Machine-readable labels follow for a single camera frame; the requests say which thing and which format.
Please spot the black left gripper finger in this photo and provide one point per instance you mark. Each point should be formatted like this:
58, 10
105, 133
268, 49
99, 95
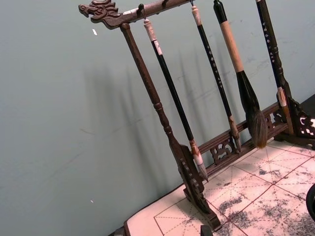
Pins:
204, 231

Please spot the white red-grid calligraphy mat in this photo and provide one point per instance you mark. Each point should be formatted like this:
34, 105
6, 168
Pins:
258, 191

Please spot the thin black brush, white characters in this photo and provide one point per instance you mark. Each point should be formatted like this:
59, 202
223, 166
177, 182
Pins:
214, 68

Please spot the black round dish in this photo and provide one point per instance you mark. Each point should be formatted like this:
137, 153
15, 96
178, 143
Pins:
311, 201

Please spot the carved dark wooden brush rack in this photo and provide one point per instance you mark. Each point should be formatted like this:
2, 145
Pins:
145, 73

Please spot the dark blue brush, white characters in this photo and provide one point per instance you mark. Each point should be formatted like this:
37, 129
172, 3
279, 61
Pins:
269, 43

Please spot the black brush with white ends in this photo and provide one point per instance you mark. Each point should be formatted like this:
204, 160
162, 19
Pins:
173, 91

